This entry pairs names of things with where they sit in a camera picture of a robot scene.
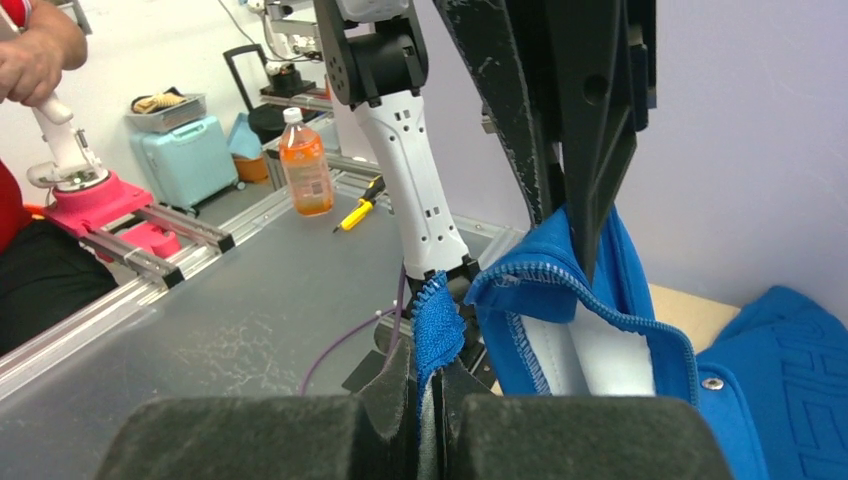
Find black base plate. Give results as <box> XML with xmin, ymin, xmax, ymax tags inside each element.
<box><xmin>340</xmin><ymin>264</ymin><xmax>505</xmax><ymax>399</ymax></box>

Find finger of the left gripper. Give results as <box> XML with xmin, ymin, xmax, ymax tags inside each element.
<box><xmin>544</xmin><ymin>0</ymin><xmax>657</xmax><ymax>278</ymax></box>
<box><xmin>435</xmin><ymin>1</ymin><xmax>564</xmax><ymax>227</ymax></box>

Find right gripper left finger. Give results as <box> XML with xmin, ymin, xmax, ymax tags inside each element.
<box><xmin>95</xmin><ymin>340</ymin><xmax>417</xmax><ymax>479</ymax></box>

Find operator hand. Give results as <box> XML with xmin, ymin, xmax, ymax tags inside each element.
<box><xmin>1</xmin><ymin>1</ymin><xmax>88</xmax><ymax>107</ymax></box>

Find operator body red shirt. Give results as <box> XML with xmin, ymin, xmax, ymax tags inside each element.
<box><xmin>1</xmin><ymin>165</ymin><xmax>117</xmax><ymax>355</ymax></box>

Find blue zip jacket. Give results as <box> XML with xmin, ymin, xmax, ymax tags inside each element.
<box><xmin>410</xmin><ymin>203</ymin><xmax>848</xmax><ymax>480</ymax></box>

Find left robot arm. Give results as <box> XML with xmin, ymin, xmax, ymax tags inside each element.
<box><xmin>315</xmin><ymin>0</ymin><xmax>657</xmax><ymax>291</ymax></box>

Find yellow handled tool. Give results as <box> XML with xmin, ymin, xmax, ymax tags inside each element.
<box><xmin>332</xmin><ymin>175</ymin><xmax>385</xmax><ymax>233</ymax></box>

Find pink leader arm base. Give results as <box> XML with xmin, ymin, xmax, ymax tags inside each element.
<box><xmin>43</xmin><ymin>173</ymin><xmax>180</xmax><ymax>259</ymax></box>

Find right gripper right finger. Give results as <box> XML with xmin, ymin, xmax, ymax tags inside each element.
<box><xmin>439</xmin><ymin>361</ymin><xmax>732</xmax><ymax>479</ymax></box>

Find orange bottle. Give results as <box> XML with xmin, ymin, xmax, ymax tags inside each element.
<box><xmin>279</xmin><ymin>107</ymin><xmax>334</xmax><ymax>217</ymax></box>

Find grey tray with gloves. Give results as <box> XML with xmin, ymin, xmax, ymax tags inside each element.
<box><xmin>125</xmin><ymin>89</ymin><xmax>207</xmax><ymax>134</ymax></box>

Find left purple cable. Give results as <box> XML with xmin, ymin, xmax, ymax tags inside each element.
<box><xmin>298</xmin><ymin>263</ymin><xmax>409</xmax><ymax>397</ymax></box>

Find white leader arm handle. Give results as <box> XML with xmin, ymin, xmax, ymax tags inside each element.
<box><xmin>27</xmin><ymin>93</ymin><xmax>109</xmax><ymax>192</ymax></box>

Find light blue suitcase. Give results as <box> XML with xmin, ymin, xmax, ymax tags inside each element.
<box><xmin>130</xmin><ymin>116</ymin><xmax>245</xmax><ymax>211</ymax></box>

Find aluminium frame rail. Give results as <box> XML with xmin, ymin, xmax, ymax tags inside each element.
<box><xmin>0</xmin><ymin>112</ymin><xmax>525</xmax><ymax>405</ymax></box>

